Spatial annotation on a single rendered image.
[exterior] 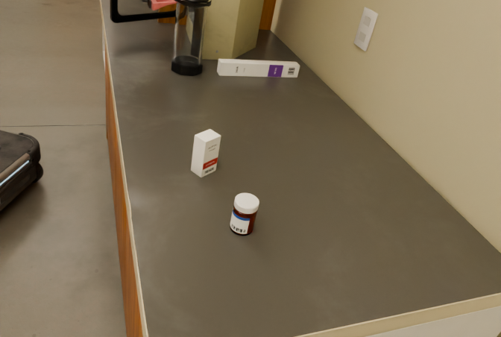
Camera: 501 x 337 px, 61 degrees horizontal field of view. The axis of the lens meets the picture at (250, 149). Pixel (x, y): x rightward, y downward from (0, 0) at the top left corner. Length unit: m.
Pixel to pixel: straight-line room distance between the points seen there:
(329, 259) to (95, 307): 1.23
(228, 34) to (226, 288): 0.97
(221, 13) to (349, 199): 0.78
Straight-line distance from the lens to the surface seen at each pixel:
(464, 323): 0.93
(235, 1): 1.46
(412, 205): 1.01
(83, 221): 2.19
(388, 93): 1.27
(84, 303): 1.87
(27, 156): 2.23
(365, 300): 0.76
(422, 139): 1.17
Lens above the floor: 1.48
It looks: 32 degrees down
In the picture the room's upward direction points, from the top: 11 degrees clockwise
